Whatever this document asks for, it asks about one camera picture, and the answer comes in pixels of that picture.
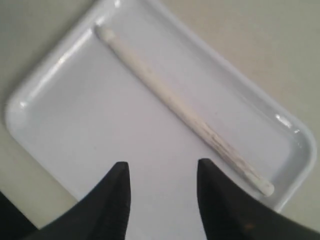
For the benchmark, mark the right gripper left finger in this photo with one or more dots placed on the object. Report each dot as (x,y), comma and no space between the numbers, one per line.
(103,214)

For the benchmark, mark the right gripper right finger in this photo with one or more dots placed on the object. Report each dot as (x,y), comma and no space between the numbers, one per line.
(229,213)

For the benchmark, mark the white wooden drumstick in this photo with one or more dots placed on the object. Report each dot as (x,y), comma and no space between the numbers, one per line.
(147,76)

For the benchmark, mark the white rectangular plastic tray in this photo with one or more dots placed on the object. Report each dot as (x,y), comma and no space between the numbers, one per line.
(81,110)

